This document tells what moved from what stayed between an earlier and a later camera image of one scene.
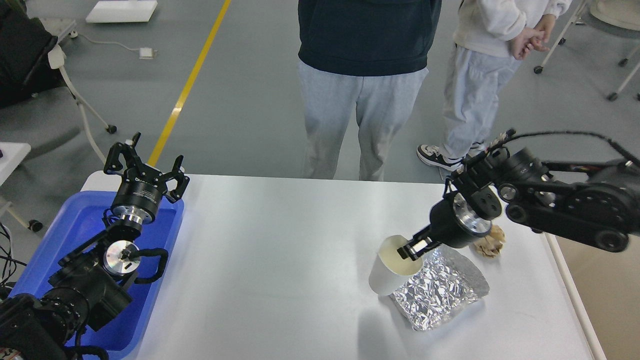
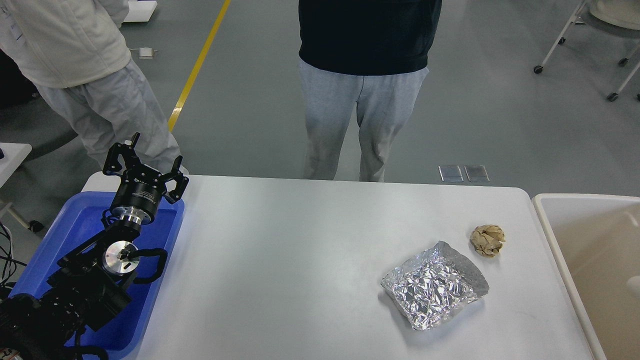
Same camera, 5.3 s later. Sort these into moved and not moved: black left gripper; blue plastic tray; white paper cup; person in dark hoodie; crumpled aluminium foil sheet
Moved: white paper cup
Not moved: black left gripper; person in dark hoodie; blue plastic tray; crumpled aluminium foil sheet
